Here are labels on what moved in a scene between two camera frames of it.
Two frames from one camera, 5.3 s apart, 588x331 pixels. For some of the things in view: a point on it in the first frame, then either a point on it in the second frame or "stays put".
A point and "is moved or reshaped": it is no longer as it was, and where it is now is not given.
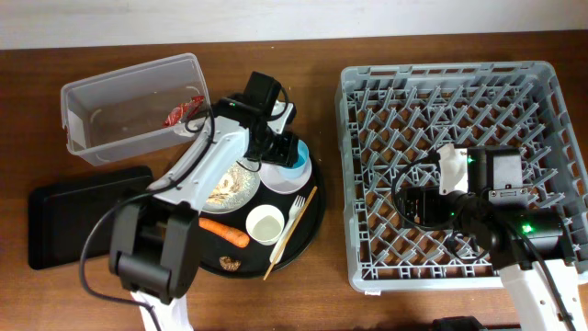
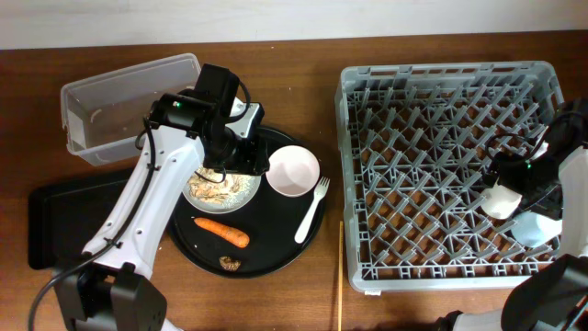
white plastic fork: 295,211 to 320,193
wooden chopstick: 282,246 to 340,276
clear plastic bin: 133,110 stays put
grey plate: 237,189 stays put
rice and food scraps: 238,185 stays put
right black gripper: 428,196 to 548,205
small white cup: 265,223 is moved or reshaped
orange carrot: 225,233 stays put
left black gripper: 285,154 to 254,161
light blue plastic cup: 299,168 is moved or reshaped
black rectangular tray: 72,222 stays put
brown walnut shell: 229,264 stays put
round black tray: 267,236 stays put
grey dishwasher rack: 390,114 stays put
